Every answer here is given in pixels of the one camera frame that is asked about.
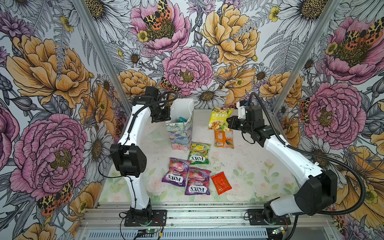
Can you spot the yellow snack packet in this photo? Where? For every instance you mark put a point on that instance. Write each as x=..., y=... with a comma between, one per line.
x=218, y=119

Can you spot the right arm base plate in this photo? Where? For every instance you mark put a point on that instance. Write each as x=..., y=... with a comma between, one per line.
x=259, y=217

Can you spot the aluminium corner post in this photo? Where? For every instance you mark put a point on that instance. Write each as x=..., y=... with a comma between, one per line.
x=97, y=41
x=313, y=38

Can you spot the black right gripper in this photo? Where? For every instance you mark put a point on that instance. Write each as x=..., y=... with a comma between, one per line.
x=234, y=119

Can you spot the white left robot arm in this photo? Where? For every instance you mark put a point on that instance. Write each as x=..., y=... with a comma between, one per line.
x=128, y=156

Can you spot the orange snack packet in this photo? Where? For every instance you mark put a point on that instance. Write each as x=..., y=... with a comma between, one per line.
x=224, y=139

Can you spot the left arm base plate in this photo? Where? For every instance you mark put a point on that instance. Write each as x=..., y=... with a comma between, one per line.
x=144, y=218

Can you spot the purple Fox's bag left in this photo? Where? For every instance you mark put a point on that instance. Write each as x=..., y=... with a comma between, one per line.
x=178, y=172

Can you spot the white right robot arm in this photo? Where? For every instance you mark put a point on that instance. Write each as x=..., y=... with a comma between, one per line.
x=317, y=187

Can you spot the left aluminium corner post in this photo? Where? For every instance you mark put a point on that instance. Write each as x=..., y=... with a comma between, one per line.
x=97, y=41

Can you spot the green Fox's candy bag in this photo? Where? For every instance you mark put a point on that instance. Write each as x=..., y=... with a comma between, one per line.
x=199, y=153

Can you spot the green circuit board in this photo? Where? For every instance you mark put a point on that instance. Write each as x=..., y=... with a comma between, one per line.
x=150, y=232
x=276, y=231

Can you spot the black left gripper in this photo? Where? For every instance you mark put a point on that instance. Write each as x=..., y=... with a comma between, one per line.
x=166, y=116

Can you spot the purple fox's bag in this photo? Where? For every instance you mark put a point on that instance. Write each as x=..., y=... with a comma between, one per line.
x=198, y=182
x=178, y=172

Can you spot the aluminium rail frame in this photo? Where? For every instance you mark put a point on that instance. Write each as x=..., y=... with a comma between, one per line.
x=201, y=221

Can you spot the floral paper gift bag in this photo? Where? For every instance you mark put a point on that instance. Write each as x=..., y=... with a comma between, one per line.
x=180, y=134

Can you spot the right aluminium corner post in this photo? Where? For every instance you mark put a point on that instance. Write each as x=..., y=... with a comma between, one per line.
x=313, y=38

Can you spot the teal white snack packet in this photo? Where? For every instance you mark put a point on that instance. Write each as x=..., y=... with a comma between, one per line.
x=182, y=120

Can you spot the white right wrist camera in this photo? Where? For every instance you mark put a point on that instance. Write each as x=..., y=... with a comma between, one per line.
x=241, y=106

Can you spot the red sauce sachet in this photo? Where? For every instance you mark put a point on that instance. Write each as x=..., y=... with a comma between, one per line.
x=221, y=183

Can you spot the purple Fox's bag right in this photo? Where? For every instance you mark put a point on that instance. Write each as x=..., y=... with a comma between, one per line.
x=198, y=182

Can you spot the green circuit board left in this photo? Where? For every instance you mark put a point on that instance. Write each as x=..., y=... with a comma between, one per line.
x=150, y=232

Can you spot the green circuit board right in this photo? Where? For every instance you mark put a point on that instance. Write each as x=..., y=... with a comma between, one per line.
x=276, y=231

